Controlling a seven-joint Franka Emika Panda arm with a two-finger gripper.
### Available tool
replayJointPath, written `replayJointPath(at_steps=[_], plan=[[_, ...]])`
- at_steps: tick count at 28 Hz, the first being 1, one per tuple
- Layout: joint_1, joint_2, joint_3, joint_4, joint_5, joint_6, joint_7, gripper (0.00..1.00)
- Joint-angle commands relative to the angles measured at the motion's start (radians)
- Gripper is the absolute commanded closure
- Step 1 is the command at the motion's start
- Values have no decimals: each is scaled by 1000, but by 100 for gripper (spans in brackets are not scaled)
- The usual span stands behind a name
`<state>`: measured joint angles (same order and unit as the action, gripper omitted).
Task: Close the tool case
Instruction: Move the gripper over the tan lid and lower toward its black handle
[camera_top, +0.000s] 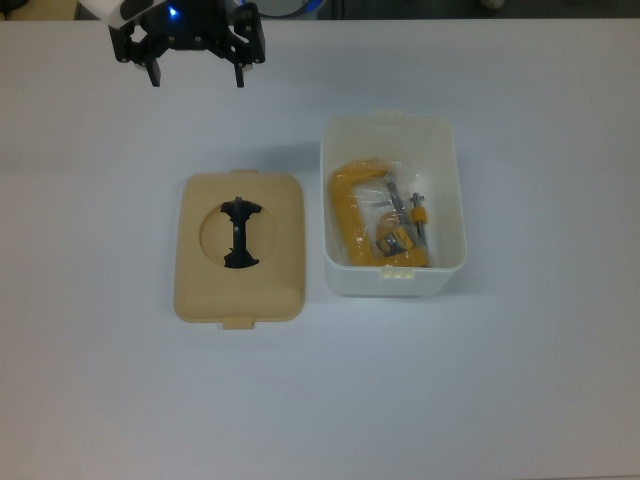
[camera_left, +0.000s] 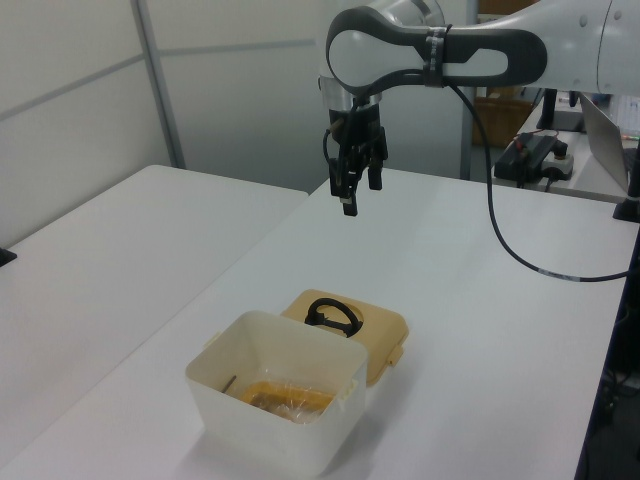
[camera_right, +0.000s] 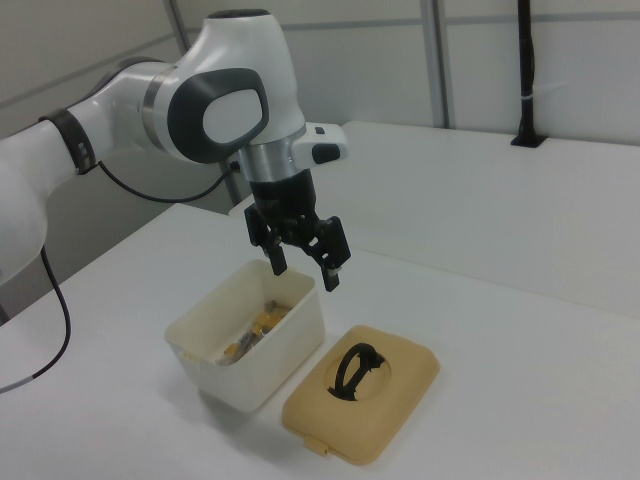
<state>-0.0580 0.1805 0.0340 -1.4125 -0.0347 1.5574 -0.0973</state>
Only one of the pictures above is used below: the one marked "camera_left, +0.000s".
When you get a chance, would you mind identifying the brown cardboard box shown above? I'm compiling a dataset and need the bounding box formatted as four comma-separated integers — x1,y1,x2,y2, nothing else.
472,94,534,149

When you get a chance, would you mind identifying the white plastic tool case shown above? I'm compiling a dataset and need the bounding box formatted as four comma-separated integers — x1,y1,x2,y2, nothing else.
184,309,370,476

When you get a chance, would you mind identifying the grey partition post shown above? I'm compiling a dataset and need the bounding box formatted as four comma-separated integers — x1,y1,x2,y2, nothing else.
133,0,187,170

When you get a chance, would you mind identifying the black monitor stand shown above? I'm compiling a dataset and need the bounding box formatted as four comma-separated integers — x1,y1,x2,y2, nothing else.
534,88,587,134

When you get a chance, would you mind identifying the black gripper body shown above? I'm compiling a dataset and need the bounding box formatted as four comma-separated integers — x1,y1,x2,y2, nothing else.
327,102,390,161

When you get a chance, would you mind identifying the silver laptop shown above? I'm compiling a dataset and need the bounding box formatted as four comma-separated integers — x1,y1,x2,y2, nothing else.
579,92,640,195

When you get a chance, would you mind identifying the grey emergency stop button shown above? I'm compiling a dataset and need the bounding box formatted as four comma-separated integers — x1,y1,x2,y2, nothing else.
542,142,576,182

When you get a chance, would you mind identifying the black power supply box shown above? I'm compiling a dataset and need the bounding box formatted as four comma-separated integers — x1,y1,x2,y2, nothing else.
493,132,559,182

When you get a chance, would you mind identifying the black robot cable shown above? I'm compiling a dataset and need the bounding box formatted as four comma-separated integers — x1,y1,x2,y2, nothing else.
322,23,632,284

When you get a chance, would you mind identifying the yellow C-clamp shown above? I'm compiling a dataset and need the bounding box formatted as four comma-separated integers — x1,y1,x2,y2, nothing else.
222,372,336,426

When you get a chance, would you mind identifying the black lid handle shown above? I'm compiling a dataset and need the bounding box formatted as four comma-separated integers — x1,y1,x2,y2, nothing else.
304,297,361,337

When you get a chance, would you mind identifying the clear plastic bag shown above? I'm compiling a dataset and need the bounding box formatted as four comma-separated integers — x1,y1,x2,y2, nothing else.
234,367,342,427

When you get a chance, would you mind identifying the tan plastic case lid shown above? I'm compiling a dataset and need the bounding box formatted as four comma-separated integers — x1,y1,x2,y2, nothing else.
279,288,412,387

